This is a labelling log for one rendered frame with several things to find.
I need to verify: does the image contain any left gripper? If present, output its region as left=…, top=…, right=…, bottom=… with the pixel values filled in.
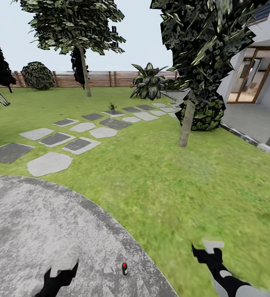
left=43, top=262, right=78, bottom=296

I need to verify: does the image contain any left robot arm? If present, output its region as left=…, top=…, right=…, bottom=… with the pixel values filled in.
left=36, top=261, right=78, bottom=297

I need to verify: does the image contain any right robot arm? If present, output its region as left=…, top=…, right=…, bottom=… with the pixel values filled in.
left=191, top=241, right=270, bottom=297

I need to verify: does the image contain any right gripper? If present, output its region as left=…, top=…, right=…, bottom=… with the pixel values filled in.
left=191, top=245, right=223, bottom=268

